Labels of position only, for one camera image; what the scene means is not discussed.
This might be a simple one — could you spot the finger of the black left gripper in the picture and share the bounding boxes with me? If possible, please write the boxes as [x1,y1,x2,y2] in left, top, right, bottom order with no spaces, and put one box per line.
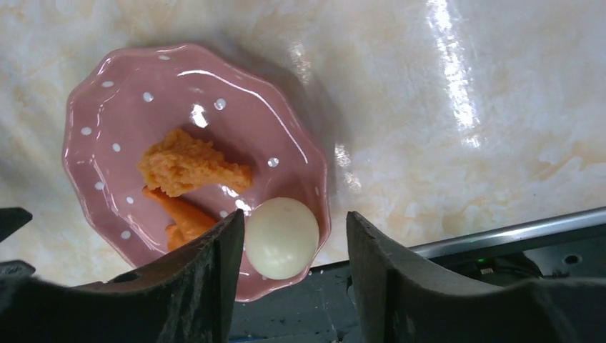
[0,260,36,279]
[0,207,33,242]

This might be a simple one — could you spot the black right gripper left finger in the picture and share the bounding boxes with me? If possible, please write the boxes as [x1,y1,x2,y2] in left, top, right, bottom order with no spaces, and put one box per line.
[1,210,244,342]

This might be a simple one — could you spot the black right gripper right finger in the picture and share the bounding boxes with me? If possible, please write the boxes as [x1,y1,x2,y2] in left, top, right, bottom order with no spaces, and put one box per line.
[347,212,605,342]

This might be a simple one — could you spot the pink polka dot plate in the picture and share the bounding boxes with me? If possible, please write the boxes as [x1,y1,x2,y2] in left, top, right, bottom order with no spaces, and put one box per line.
[61,43,332,304]

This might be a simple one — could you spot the toy orange carrot piece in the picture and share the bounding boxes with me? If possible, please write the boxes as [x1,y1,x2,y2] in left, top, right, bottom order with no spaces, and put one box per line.
[142,187,217,252]

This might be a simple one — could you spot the toy white egg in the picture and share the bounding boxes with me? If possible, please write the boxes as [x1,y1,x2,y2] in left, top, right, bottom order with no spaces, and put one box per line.
[244,197,319,280]

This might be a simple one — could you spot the toy fried chicken piece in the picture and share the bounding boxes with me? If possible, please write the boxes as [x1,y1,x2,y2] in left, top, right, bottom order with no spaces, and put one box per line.
[136,128,253,197]

